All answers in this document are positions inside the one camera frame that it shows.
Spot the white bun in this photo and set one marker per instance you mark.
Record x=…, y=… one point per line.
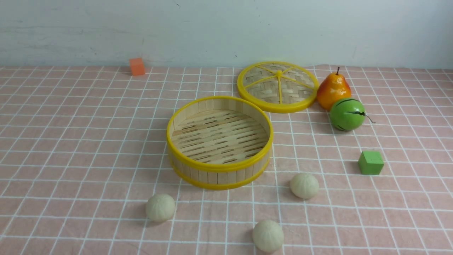
x=304, y=186
x=268, y=236
x=160, y=208

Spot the bamboo steamer tray yellow rim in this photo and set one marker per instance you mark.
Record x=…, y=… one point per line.
x=219, y=142

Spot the woven bamboo steamer lid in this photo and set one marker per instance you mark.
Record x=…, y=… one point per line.
x=278, y=87

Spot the orange foam cube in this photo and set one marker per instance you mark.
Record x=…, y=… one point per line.
x=137, y=66

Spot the orange yellow toy pear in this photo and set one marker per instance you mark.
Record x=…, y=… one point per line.
x=333, y=88

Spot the green toy watermelon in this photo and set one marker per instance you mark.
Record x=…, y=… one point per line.
x=348, y=114

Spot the green foam cube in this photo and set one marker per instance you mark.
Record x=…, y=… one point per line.
x=370, y=163

